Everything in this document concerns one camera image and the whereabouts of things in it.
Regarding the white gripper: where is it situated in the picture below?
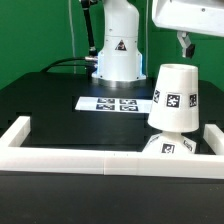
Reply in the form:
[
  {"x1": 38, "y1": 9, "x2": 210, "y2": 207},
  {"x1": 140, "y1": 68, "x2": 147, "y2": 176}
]
[{"x1": 152, "y1": 0, "x2": 224, "y2": 58}]

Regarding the white conical lamp shade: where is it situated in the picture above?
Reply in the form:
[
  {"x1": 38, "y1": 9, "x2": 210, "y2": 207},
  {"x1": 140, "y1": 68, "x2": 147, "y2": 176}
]
[{"x1": 148, "y1": 64, "x2": 199, "y2": 133}]

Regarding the white lamp base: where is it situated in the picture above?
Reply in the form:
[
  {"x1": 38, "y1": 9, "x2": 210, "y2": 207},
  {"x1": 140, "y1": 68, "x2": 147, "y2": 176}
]
[{"x1": 143, "y1": 131, "x2": 196, "y2": 155}]

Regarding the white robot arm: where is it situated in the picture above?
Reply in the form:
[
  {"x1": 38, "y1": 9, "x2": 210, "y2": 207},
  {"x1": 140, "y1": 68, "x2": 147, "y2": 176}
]
[{"x1": 92, "y1": 0, "x2": 224, "y2": 87}]

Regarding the white marker sheet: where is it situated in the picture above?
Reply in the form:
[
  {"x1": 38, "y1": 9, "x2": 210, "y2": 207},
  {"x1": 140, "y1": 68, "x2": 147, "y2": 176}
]
[{"x1": 75, "y1": 96, "x2": 152, "y2": 113}]

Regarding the white U-shaped fence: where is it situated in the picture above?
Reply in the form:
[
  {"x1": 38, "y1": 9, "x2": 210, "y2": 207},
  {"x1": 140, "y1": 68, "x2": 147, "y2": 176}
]
[{"x1": 0, "y1": 116, "x2": 224, "y2": 179}]

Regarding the black cable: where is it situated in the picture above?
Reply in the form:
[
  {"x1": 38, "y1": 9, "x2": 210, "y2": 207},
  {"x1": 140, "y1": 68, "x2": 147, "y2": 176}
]
[{"x1": 40, "y1": 0, "x2": 100, "y2": 73}]

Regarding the white cable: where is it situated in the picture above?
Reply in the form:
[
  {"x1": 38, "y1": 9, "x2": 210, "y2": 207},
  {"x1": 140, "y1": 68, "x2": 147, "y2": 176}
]
[{"x1": 67, "y1": 0, "x2": 78, "y2": 74}]

